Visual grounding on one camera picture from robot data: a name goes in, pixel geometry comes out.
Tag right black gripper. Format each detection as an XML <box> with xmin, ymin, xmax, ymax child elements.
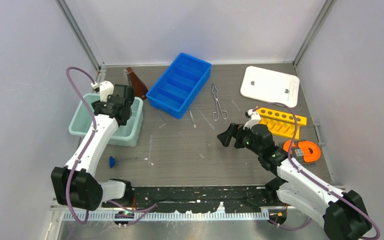
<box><xmin>217</xmin><ymin>123</ymin><xmax>263</xmax><ymax>156</ymax></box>

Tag metal crucible tongs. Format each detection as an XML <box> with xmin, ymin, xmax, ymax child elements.
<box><xmin>211</xmin><ymin>83</ymin><xmax>229</xmax><ymax>121</ymax></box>

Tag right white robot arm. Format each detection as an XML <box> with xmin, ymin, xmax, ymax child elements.
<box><xmin>217</xmin><ymin>123</ymin><xmax>374</xmax><ymax>240</ymax></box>

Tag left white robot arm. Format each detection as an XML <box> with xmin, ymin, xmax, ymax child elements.
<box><xmin>50</xmin><ymin>84</ymin><xmax>135</xmax><ymax>211</ymax></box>

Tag brown triangular stand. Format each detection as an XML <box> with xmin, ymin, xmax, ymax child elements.
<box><xmin>123</xmin><ymin>67</ymin><xmax>148</xmax><ymax>100</ymax></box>

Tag short clear glass tube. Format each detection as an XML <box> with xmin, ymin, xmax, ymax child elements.
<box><xmin>231</xmin><ymin>100</ymin><xmax>241</xmax><ymax>113</ymax></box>

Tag light green plastic tub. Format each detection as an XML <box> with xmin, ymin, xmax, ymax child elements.
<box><xmin>68</xmin><ymin>97</ymin><xmax>144</xmax><ymax>147</ymax></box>

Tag vertical glass pipette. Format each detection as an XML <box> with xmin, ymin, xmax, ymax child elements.
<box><xmin>148</xmin><ymin>134</ymin><xmax>154</xmax><ymax>166</ymax></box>

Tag blue divided plastic bin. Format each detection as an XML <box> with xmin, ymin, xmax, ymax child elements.
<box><xmin>146</xmin><ymin>53</ymin><xmax>212</xmax><ymax>119</ymax></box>

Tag yellow test tube rack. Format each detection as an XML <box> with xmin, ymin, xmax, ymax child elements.
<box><xmin>256</xmin><ymin>107</ymin><xmax>295</xmax><ymax>139</ymax></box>

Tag white plastic tray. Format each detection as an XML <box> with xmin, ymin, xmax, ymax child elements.
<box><xmin>240</xmin><ymin>66</ymin><xmax>300</xmax><ymax>108</ymax></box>

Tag grey building plate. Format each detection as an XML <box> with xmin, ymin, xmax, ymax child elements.
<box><xmin>292</xmin><ymin>148</ymin><xmax>321</xmax><ymax>166</ymax></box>

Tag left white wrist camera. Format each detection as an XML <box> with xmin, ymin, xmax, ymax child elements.
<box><xmin>91</xmin><ymin>81</ymin><xmax>114</xmax><ymax>102</ymax></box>

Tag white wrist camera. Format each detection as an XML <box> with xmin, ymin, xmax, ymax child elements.
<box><xmin>91</xmin><ymin>81</ymin><xmax>114</xmax><ymax>102</ymax></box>
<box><xmin>243</xmin><ymin>109</ymin><xmax>261</xmax><ymax>129</ymax></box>

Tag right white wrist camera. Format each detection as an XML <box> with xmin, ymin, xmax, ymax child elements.
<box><xmin>243</xmin><ymin>109</ymin><xmax>261</xmax><ymax>129</ymax></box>

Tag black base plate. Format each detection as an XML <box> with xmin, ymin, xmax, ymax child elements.
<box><xmin>115</xmin><ymin>185</ymin><xmax>286</xmax><ymax>214</ymax></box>

